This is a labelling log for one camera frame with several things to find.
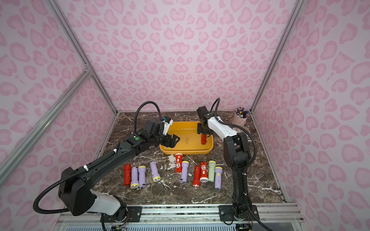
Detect green flashlight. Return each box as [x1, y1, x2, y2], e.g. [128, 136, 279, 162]
[208, 160, 216, 182]

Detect red flashlight white head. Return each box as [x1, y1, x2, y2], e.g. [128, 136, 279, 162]
[200, 162, 209, 183]

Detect plain red flashlight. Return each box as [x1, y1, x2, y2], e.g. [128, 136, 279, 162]
[192, 165, 201, 188]

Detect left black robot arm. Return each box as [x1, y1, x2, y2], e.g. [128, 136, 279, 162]
[33, 116, 180, 221]

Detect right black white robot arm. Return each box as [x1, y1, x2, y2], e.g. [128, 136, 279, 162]
[197, 98, 259, 221]

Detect yellow plastic storage tray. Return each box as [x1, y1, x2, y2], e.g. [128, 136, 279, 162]
[160, 121, 214, 155]

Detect red flashlight white logo centre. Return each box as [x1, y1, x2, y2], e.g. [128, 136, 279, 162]
[175, 153, 183, 173]

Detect pink pen holder cup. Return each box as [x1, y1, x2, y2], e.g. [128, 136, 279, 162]
[232, 114, 247, 127]

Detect pens in cup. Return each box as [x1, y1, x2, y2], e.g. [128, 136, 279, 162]
[235, 107, 250, 119]

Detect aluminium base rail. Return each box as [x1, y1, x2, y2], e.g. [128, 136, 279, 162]
[54, 203, 307, 231]

